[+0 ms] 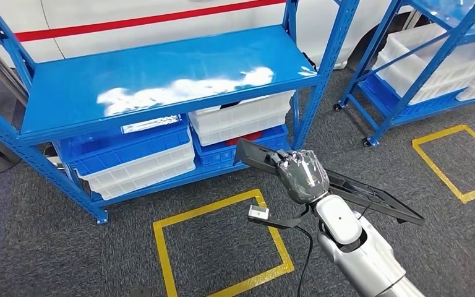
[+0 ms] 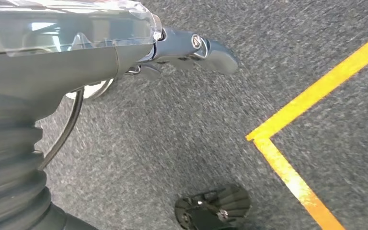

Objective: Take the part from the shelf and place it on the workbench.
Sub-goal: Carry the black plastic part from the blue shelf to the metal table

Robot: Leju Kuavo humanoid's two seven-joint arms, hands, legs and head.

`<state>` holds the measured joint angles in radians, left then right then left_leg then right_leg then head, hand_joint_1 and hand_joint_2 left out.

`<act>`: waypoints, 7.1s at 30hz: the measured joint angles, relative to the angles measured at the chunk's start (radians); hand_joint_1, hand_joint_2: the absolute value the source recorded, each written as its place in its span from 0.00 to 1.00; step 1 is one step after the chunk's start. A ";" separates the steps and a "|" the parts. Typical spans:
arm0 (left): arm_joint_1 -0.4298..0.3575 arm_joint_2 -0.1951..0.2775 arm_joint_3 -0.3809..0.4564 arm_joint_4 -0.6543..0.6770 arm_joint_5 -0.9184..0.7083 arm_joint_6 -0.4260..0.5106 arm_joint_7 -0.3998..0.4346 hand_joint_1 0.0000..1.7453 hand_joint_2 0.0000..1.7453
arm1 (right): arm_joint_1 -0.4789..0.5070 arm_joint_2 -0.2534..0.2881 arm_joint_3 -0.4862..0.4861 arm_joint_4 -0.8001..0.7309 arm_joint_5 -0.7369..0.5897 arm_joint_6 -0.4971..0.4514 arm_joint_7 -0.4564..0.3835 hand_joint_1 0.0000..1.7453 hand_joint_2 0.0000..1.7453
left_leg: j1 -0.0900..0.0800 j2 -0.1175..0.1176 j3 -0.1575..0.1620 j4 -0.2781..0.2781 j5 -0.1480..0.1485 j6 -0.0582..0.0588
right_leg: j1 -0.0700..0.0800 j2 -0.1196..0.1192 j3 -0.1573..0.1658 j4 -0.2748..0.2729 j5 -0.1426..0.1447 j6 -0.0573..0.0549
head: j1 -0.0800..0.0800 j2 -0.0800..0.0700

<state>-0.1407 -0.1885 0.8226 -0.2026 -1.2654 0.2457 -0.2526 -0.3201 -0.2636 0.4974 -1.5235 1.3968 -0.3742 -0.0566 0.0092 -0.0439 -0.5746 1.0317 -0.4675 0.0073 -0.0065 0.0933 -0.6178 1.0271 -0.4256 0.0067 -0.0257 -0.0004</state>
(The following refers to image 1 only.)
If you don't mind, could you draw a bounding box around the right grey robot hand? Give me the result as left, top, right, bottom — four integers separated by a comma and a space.
276, 149, 330, 205

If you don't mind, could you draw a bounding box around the black plastic panel part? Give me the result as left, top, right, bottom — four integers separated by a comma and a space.
233, 138, 426, 226

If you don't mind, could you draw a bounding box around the blue wheeled shelf rack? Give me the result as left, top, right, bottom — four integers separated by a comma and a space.
333, 0, 475, 149

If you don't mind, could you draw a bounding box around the blue metal shelf rack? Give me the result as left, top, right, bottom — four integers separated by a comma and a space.
0, 0, 361, 225

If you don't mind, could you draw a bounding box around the red item in crate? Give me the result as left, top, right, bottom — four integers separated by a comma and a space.
225, 131, 263, 147

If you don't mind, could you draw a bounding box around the blue plastic crate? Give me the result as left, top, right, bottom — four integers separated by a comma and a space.
360, 74, 472, 126
191, 124, 291, 170
53, 116, 192, 178

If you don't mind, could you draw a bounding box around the white car with red stripe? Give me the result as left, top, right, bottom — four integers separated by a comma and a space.
0, 0, 422, 71

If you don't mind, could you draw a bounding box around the grey aluminium profile bar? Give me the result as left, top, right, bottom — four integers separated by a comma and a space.
0, 26, 29, 106

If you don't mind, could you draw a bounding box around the black camera bracket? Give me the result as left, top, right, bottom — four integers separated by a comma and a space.
247, 205, 323, 230

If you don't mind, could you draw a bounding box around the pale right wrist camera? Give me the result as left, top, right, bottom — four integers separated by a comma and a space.
248, 205, 270, 220

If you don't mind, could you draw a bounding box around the thin black wire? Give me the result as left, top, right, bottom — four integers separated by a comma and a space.
360, 191, 380, 220

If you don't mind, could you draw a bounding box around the thick black cable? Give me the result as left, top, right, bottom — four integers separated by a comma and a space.
294, 225, 314, 297

